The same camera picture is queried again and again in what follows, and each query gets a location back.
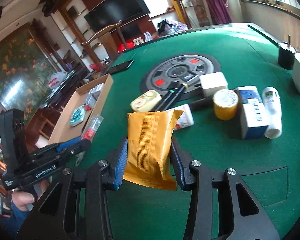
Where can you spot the silver grey small box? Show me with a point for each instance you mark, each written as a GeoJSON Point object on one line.
{"type": "Point", "coordinates": [96, 91]}

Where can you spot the shallow cardboard box tray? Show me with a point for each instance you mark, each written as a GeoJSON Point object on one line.
{"type": "Point", "coordinates": [62, 131]}

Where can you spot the white tube bottle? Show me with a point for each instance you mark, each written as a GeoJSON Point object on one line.
{"type": "Point", "coordinates": [272, 104]}

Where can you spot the round mahjong table control panel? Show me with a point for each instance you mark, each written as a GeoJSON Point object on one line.
{"type": "Point", "coordinates": [170, 73]}

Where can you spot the yellow jar white lid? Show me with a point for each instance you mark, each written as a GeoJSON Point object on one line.
{"type": "Point", "coordinates": [225, 104]}

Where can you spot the white pill bottle red label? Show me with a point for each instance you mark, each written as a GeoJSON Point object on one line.
{"type": "Point", "coordinates": [186, 119]}

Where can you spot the white power adapter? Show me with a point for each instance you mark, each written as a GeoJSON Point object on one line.
{"type": "Point", "coordinates": [213, 82]}

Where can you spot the floral bag pile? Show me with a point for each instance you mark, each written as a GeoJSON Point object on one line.
{"type": "Point", "coordinates": [169, 27]}

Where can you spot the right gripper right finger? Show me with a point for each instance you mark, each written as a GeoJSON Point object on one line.
{"type": "Point", "coordinates": [183, 163]}

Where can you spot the light blue tissue pack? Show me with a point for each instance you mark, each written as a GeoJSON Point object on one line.
{"type": "Point", "coordinates": [77, 116]}

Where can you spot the blue sleeve forearm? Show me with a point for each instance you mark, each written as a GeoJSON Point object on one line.
{"type": "Point", "coordinates": [11, 225]}

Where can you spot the framed flower painting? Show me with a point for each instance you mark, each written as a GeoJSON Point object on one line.
{"type": "Point", "coordinates": [25, 69]}

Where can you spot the silver red small box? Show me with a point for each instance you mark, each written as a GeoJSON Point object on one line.
{"type": "Point", "coordinates": [89, 102]}

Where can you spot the blue white medicine box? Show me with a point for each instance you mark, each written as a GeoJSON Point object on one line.
{"type": "Point", "coordinates": [253, 117]}

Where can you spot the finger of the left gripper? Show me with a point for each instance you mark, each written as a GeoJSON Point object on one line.
{"type": "Point", "coordinates": [78, 147]}
{"type": "Point", "coordinates": [68, 143]}

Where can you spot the yellow padded envelope packet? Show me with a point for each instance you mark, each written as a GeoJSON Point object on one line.
{"type": "Point", "coordinates": [149, 137]}

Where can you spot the clear case red tool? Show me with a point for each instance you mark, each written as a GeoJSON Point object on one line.
{"type": "Point", "coordinates": [92, 127]}

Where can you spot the white plastic bag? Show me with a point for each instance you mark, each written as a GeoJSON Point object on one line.
{"type": "Point", "coordinates": [56, 79]}

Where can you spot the wooden chair with purple cloth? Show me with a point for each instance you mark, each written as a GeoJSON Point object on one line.
{"type": "Point", "coordinates": [200, 11]}

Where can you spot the purple cloth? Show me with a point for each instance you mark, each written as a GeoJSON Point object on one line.
{"type": "Point", "coordinates": [219, 11]}

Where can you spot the black smartphone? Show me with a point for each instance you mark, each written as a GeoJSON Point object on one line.
{"type": "Point", "coordinates": [120, 67]}

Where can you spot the black television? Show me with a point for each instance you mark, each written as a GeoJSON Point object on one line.
{"type": "Point", "coordinates": [107, 12]}

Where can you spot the person's left hand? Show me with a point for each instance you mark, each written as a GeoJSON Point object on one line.
{"type": "Point", "coordinates": [23, 199]}

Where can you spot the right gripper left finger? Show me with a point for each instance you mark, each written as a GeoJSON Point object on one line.
{"type": "Point", "coordinates": [113, 166]}

